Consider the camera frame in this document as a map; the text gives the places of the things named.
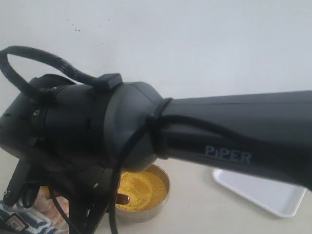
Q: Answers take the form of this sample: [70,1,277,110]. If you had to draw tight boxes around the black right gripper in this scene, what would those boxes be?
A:
[46,163,122,234]

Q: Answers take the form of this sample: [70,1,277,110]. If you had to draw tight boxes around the dark brown wooden spoon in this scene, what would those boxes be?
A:
[36,186,130,205]

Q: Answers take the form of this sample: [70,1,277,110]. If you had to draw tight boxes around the beige teddy bear striped sweater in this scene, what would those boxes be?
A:
[0,187,69,234]

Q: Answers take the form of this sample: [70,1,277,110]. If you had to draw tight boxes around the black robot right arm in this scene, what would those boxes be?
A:
[0,74,312,234]

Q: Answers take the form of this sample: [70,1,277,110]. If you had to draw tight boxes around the yellow millet grains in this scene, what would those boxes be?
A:
[116,171,167,212]

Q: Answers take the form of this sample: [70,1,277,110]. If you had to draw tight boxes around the stainless steel bowl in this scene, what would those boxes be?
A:
[116,164,171,223]

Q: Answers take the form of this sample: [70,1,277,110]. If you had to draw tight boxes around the white rectangular plastic tray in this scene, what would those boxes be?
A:
[212,169,307,218]

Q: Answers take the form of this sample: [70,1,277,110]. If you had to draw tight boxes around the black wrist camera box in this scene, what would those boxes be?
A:
[3,160,39,212]

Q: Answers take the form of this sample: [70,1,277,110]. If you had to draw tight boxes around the black cable loop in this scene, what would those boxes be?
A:
[0,45,123,103]

